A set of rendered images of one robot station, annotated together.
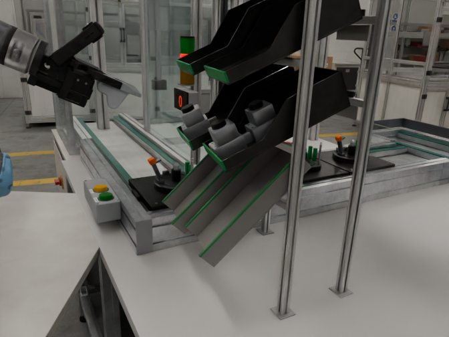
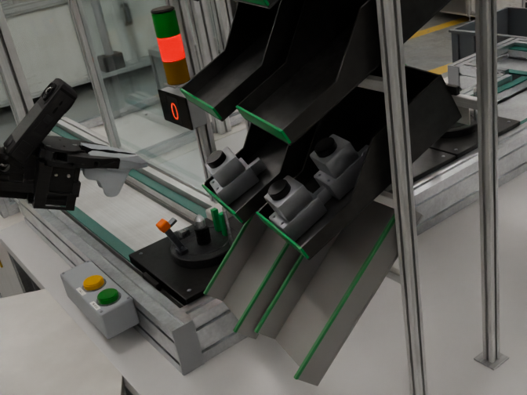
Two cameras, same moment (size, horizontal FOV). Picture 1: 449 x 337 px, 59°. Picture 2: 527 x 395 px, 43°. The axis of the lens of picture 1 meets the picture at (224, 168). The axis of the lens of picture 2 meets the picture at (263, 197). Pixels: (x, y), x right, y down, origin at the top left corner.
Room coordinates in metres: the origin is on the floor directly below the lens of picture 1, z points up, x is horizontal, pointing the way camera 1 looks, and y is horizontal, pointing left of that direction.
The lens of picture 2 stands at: (-0.04, 0.08, 1.65)
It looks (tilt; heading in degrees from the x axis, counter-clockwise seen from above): 26 degrees down; 357
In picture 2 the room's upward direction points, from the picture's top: 10 degrees counter-clockwise
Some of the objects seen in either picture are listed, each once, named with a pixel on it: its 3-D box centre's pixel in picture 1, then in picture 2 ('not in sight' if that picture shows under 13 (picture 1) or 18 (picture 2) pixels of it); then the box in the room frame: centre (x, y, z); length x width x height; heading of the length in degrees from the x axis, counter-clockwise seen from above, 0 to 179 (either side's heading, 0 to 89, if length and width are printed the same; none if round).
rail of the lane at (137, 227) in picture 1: (108, 180); (92, 258); (1.32, 0.42, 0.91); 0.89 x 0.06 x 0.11; 29
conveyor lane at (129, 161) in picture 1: (153, 172); (154, 225); (1.43, 0.27, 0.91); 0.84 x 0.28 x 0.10; 29
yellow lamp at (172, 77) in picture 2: (187, 76); (176, 70); (1.37, 0.14, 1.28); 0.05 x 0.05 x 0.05
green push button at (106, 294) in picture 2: (105, 197); (108, 298); (1.06, 0.35, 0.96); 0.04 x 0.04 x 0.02
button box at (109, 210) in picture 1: (101, 198); (98, 297); (1.12, 0.38, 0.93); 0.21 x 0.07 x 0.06; 29
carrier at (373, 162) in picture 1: (351, 148); (449, 111); (1.51, -0.50, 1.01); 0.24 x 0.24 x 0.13; 29
